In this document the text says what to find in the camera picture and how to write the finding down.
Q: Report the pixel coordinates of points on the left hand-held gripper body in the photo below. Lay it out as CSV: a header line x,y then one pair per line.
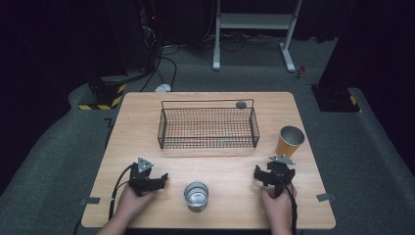
x,y
142,173

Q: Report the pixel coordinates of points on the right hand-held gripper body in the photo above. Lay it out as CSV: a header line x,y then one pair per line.
x,y
280,171

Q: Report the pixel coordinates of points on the person's left hand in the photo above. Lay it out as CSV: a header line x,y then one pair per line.
x,y
133,204

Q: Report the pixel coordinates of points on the person's right hand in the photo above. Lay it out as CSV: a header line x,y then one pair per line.
x,y
277,209

